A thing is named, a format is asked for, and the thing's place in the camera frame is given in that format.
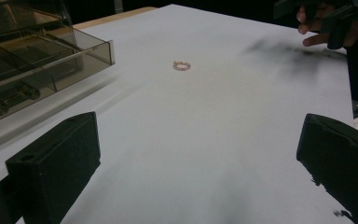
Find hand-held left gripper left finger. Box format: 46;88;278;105
5;111;102;224

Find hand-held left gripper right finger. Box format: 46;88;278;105
296;113;358;224

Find smoky transparent jewelry box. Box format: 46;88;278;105
0;0;117;129

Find small rose gold ring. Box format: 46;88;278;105
172;61;192;72

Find dark earrings in box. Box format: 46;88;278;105
0;84;42;117

